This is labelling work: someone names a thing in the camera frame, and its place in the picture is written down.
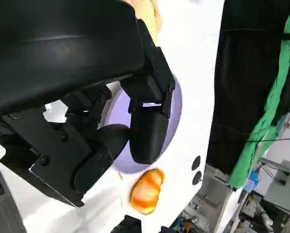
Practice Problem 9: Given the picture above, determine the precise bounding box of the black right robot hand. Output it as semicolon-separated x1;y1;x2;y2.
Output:
110;215;143;233

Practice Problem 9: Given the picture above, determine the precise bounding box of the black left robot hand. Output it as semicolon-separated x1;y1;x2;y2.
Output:
0;0;177;208

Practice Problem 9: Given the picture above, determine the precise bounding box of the beige towel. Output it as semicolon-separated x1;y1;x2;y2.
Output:
127;0;164;47

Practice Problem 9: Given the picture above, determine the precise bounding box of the orange and white bread roll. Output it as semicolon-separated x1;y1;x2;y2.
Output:
129;167;166;216

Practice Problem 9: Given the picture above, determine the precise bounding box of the black round table grommet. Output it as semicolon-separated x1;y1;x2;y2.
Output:
192;170;203;185
191;155;201;171

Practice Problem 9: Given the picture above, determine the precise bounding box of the lilac plate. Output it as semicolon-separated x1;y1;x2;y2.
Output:
97;74;183;175

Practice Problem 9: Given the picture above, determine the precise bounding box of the grey workshop machine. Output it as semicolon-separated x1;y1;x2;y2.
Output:
258;157;290;207

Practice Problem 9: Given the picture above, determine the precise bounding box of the green cloth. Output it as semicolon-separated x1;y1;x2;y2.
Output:
228;0;290;193

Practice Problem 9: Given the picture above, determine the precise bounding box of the black backdrop cloth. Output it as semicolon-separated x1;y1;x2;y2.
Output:
206;0;290;176

